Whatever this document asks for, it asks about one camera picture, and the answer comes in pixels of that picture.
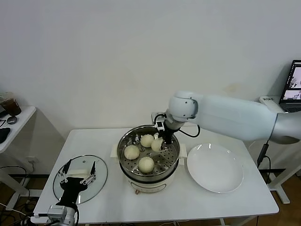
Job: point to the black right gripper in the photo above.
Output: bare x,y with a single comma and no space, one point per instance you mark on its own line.
167,135

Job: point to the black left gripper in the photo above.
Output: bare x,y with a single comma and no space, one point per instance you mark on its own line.
71,188

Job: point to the white steamed baozi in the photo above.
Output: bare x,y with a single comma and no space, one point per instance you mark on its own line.
131,152
146,140
146,164
156,145

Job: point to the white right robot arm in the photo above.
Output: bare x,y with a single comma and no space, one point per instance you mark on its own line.
235,117

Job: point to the stainless steel steamer basket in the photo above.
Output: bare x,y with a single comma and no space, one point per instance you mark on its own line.
164,162

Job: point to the cream electric cooking pot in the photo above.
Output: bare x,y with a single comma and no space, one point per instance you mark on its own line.
150,186

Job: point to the white round plate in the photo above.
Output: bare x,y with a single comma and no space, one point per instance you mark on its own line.
211,169

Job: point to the white side desk with cup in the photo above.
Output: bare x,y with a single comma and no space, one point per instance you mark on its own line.
23,117

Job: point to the small round grey disc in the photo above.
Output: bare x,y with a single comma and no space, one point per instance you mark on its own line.
11,120

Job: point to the plastic iced coffee cup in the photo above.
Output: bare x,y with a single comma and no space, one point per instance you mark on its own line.
10,107

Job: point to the white side desk with laptop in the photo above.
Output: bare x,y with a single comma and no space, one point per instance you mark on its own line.
279,186

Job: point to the grey open laptop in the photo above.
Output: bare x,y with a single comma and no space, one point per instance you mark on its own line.
291,99

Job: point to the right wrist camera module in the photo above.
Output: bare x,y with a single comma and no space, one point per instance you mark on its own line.
158,121

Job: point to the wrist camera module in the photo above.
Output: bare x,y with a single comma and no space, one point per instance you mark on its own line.
56,213
158,121

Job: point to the white wall socket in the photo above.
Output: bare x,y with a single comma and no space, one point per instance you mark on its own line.
31,161

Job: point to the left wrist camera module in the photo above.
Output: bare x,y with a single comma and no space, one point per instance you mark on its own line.
56,213

